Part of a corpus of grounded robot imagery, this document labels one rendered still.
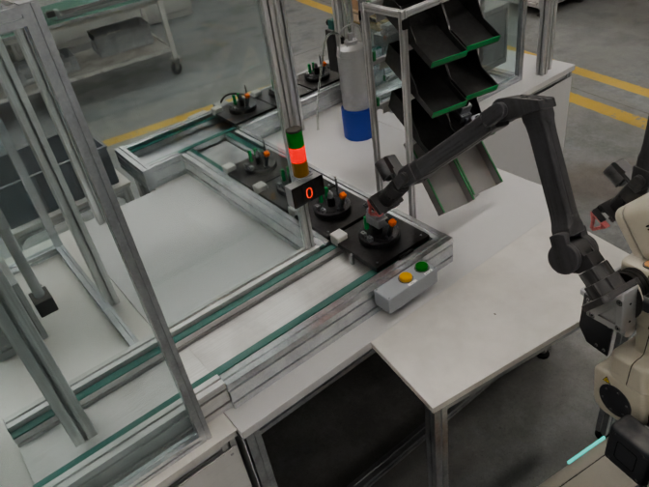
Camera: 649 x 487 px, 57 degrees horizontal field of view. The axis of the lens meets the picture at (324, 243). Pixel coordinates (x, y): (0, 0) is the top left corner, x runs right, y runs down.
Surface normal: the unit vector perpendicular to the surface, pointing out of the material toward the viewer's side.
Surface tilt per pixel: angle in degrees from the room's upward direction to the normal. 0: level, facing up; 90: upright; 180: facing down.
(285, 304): 0
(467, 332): 0
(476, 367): 0
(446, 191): 45
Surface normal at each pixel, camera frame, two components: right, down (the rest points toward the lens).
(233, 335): -0.13, -0.80
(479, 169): 0.24, -0.22
